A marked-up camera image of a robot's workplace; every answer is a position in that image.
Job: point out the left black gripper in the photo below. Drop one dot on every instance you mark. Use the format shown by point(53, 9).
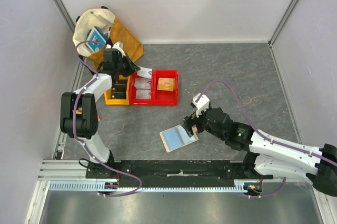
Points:
point(132, 67)

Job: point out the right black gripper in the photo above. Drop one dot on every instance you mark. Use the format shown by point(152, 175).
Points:
point(191, 123)

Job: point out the silver credit card black stripe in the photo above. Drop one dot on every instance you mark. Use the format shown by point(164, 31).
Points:
point(145, 73)

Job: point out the beige leather card holder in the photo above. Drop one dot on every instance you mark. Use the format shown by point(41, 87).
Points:
point(178, 137)

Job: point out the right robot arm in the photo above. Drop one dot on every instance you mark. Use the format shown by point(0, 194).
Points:
point(269, 156)

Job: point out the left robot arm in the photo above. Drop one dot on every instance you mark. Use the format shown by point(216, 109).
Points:
point(79, 117)

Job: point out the black cards in yellow bin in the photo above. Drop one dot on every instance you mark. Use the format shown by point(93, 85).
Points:
point(119, 88)

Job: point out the lower silver card stack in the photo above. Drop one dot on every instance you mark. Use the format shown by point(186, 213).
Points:
point(143, 94)

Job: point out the red right plastic bin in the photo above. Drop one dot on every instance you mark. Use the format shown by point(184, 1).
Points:
point(163, 97)

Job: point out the yellow plastic bin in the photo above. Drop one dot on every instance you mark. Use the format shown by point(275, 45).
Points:
point(109, 101)

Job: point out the blue razor box in bag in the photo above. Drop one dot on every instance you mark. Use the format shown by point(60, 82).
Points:
point(97, 38)

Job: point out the mustard and white tote bag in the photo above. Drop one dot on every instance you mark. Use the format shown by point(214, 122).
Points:
point(107, 22)

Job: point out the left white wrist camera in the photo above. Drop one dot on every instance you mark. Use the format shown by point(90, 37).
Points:
point(118, 46)

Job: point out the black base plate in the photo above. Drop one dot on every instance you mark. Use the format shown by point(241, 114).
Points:
point(187, 173)

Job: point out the grey cable duct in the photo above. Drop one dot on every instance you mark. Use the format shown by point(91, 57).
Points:
point(101, 186)

